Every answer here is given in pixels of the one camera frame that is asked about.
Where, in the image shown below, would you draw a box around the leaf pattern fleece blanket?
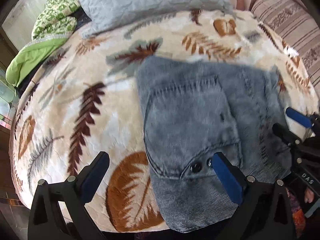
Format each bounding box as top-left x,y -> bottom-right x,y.
9,10 -> 319,233

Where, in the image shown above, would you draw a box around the grey denim pants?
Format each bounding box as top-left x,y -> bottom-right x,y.
136,56 -> 291,233

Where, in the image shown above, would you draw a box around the person right hand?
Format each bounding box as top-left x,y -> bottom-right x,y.
304,187 -> 315,203

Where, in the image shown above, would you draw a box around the striped sofa backrest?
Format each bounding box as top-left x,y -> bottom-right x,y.
251,0 -> 319,93

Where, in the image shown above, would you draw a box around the green patterned quilt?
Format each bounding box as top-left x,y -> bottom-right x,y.
5,0 -> 81,87

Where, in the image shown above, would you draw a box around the stained glass wooden door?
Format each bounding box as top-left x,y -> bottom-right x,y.
1,29 -> 21,205

